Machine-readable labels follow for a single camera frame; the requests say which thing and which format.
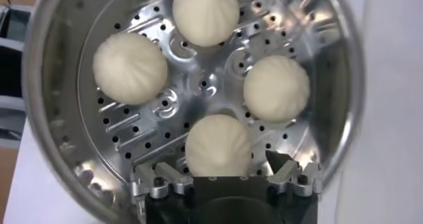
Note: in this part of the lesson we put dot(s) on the perforated steel steamer basket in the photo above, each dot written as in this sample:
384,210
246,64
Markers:
205,86

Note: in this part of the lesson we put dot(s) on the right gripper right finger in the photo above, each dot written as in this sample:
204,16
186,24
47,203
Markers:
294,179

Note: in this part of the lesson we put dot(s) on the white steamed baozi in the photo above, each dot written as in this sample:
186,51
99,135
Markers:
276,88
130,68
218,146
205,12

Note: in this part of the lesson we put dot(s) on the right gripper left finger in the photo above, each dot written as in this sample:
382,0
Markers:
158,182

